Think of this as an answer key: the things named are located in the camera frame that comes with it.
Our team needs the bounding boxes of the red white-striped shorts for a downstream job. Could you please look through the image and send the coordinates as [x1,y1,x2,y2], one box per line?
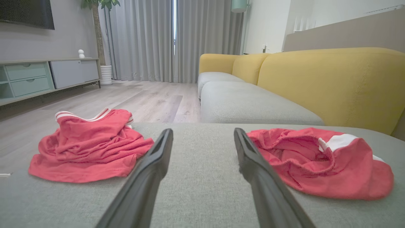
[246,127,395,201]

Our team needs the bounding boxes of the red white jersey shirt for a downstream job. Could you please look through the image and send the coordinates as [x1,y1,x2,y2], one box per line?
[28,108,155,184]

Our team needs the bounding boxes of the yellow grey sofa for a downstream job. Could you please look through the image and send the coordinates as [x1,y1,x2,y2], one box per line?
[197,47,405,141]

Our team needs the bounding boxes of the grey mint tv cabinet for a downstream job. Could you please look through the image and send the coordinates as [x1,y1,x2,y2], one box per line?
[0,58,102,106]

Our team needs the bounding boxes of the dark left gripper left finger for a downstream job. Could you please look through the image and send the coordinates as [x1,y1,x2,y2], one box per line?
[95,128,174,228]

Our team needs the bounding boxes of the grey curtain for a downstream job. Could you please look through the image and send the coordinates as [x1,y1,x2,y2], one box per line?
[175,0,245,83]
[104,0,174,83]

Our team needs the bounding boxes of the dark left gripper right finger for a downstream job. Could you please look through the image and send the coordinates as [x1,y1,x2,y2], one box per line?
[234,128,317,228]

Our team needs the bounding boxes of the white ribbed plant pot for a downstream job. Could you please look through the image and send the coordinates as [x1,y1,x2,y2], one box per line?
[100,65,113,85]

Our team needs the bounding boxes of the tall green houseplant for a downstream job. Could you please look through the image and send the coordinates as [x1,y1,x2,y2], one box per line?
[81,0,121,66]

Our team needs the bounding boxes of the teal lamp shade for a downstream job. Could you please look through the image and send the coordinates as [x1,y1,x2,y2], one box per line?
[231,0,248,13]

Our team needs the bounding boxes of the beige partition panel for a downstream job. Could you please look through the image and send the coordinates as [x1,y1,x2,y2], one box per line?
[283,8,405,53]

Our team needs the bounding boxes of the black wall television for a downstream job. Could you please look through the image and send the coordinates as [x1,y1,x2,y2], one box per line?
[0,0,55,30]

